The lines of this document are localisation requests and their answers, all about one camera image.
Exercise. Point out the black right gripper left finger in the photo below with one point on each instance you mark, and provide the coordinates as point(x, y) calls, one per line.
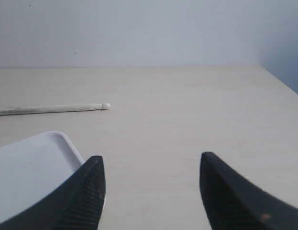
point(77, 204)

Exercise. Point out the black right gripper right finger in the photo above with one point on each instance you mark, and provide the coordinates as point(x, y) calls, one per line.
point(231, 202)

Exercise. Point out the white drumstick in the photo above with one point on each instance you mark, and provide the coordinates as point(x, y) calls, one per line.
point(54, 109)

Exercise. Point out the white plastic tray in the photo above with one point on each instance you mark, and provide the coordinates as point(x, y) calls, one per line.
point(32, 168)

